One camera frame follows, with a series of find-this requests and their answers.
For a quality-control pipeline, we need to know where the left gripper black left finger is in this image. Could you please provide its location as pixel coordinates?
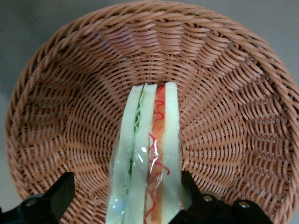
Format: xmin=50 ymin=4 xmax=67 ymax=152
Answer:
xmin=0 ymin=172 xmax=76 ymax=224

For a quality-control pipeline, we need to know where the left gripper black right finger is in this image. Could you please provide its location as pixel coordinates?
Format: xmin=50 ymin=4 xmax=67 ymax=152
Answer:
xmin=170 ymin=170 xmax=274 ymax=224

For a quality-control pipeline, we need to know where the triangle sandwich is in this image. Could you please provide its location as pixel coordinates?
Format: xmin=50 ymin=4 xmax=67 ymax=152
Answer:
xmin=106 ymin=81 xmax=183 ymax=224

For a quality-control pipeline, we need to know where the round brown wicker basket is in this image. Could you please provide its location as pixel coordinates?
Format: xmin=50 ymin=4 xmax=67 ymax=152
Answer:
xmin=4 ymin=0 xmax=299 ymax=224

